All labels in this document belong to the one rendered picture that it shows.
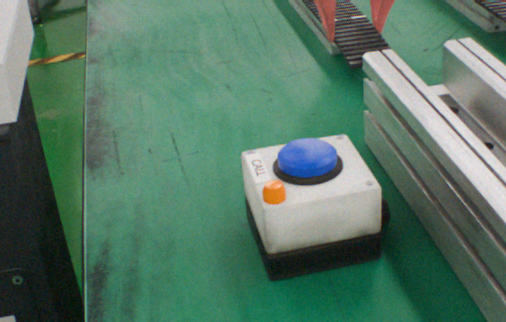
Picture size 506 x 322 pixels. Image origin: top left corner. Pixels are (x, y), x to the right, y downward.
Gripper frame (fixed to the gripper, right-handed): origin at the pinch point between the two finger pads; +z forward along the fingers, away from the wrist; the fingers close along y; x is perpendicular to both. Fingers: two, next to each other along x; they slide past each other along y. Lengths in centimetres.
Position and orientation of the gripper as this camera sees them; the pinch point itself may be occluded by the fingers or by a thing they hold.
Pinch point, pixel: (353, 29)
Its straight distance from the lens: 83.5
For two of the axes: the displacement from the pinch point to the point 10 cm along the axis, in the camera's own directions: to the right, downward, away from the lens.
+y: 9.8, -1.7, 1.4
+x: -2.0, -4.7, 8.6
